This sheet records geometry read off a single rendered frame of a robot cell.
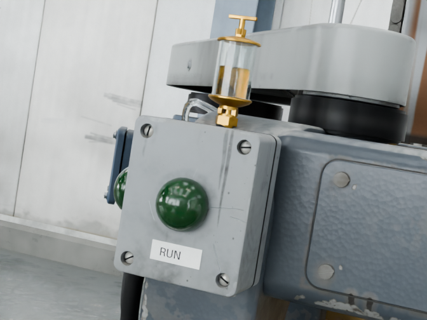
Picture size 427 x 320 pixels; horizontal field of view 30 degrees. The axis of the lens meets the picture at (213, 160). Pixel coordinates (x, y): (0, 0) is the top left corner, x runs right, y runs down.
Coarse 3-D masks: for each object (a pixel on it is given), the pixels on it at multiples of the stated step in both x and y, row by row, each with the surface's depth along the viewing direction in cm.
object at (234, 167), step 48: (144, 144) 45; (192, 144) 44; (240, 144) 43; (144, 192) 45; (240, 192) 43; (144, 240) 45; (192, 240) 44; (240, 240) 43; (192, 288) 44; (240, 288) 44
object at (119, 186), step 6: (126, 168) 47; (120, 174) 47; (126, 174) 46; (120, 180) 46; (114, 186) 47; (120, 186) 46; (114, 192) 47; (120, 192) 46; (114, 198) 47; (120, 198) 46; (120, 204) 46
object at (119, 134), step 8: (120, 128) 94; (120, 136) 94; (128, 136) 94; (120, 144) 94; (128, 144) 94; (120, 152) 94; (128, 152) 94; (120, 160) 94; (128, 160) 94; (112, 168) 94; (120, 168) 94; (112, 176) 94; (112, 184) 94; (112, 192) 94; (112, 200) 94
